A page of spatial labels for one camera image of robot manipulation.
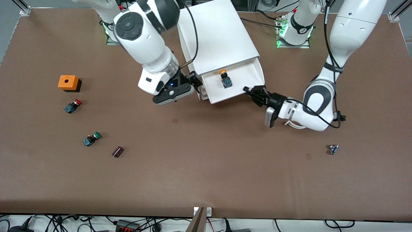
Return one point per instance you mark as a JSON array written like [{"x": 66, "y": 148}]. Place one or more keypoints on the small white bracket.
[
  {"x": 195, "y": 211},
  {"x": 209, "y": 211}
]

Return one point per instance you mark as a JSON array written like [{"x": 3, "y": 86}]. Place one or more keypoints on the black red power strip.
[{"x": 127, "y": 226}]

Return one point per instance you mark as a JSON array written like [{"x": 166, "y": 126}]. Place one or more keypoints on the red mushroom push button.
[{"x": 72, "y": 106}]

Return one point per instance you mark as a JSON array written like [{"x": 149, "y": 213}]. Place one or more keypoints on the dark purple small component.
[{"x": 117, "y": 152}]

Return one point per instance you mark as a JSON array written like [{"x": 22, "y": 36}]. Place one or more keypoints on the small blue potentiometer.
[{"x": 333, "y": 149}]

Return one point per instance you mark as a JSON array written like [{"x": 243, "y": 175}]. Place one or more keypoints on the white curved plastic clip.
[{"x": 294, "y": 126}]

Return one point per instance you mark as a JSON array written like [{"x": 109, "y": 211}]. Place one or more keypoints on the black adapter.
[{"x": 228, "y": 227}]

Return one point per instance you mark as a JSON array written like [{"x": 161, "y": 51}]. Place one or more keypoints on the orange mushroom push button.
[{"x": 226, "y": 82}]

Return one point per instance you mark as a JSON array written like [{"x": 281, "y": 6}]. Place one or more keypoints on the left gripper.
[{"x": 275, "y": 99}]

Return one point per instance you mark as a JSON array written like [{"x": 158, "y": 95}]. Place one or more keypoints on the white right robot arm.
[{"x": 145, "y": 38}]

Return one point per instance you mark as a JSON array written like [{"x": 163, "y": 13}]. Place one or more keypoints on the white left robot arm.
[{"x": 351, "y": 32}]

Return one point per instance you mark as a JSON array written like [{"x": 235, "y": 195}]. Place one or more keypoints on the aluminium frame profile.
[
  {"x": 24, "y": 9},
  {"x": 394, "y": 16}
]

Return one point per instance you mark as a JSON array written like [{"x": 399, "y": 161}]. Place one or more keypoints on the black plug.
[{"x": 19, "y": 229}]

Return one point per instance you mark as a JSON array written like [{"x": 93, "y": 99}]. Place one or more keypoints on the black square white-faced push button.
[{"x": 341, "y": 118}]

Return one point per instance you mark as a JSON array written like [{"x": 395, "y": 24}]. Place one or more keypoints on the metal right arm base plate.
[{"x": 112, "y": 42}]

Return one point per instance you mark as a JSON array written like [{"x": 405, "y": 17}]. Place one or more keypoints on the green mushroom push button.
[{"x": 91, "y": 139}]

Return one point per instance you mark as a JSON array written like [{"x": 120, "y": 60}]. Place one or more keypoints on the orange box with hole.
[{"x": 67, "y": 82}]

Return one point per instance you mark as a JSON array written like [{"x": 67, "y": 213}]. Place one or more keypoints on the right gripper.
[{"x": 182, "y": 79}]

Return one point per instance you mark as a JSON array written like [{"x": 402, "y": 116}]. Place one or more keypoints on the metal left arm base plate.
[{"x": 289, "y": 46}]

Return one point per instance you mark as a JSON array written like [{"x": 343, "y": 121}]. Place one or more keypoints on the wooden post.
[{"x": 198, "y": 222}]

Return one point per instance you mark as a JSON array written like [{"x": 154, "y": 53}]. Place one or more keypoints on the white plastic drawer cabinet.
[{"x": 215, "y": 32}]

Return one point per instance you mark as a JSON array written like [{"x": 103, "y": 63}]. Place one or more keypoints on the white plastic drawer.
[{"x": 244, "y": 80}]

